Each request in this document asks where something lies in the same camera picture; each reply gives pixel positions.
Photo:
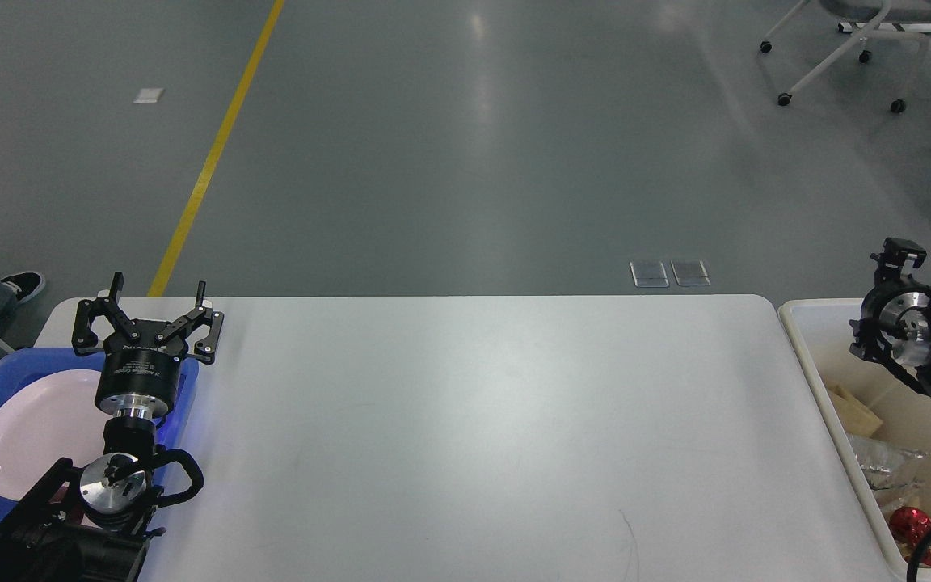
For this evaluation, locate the clear floor plate left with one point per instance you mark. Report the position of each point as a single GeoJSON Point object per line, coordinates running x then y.
{"type": "Point", "coordinates": [649, 274]}

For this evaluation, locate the beige plastic bin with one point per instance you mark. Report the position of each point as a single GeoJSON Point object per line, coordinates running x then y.
{"type": "Point", "coordinates": [820, 333]}

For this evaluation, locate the pink plate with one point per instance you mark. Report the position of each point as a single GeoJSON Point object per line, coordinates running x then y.
{"type": "Point", "coordinates": [52, 418]}

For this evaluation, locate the white floor tape patch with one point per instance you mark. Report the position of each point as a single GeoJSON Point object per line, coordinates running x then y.
{"type": "Point", "coordinates": [149, 95]}

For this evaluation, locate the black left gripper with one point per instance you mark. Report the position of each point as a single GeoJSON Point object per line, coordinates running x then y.
{"type": "Point", "coordinates": [141, 376]}

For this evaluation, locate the clear floor plate right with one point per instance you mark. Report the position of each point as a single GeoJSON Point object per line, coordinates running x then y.
{"type": "Point", "coordinates": [690, 273]}

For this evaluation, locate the clear floor plate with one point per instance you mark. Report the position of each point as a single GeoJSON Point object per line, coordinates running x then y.
{"type": "Point", "coordinates": [690, 273]}
{"type": "Point", "coordinates": [649, 274]}

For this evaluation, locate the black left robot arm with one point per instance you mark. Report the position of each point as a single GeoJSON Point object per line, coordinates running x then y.
{"type": "Point", "coordinates": [93, 522]}

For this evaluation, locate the black sneaker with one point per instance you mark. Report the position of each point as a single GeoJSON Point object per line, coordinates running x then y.
{"type": "Point", "coordinates": [24, 285]}

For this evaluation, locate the aluminium foil tray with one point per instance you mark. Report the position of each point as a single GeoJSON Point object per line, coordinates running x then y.
{"type": "Point", "coordinates": [886, 466]}

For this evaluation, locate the white office chair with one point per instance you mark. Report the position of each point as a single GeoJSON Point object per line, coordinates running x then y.
{"type": "Point", "coordinates": [874, 20]}

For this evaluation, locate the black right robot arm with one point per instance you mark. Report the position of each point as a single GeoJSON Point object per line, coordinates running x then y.
{"type": "Point", "coordinates": [893, 328]}

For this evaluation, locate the large brown paper bag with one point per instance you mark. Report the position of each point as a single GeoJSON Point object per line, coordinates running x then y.
{"type": "Point", "coordinates": [856, 417]}

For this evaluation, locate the crushed red can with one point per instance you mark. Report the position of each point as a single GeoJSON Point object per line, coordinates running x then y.
{"type": "Point", "coordinates": [910, 526]}

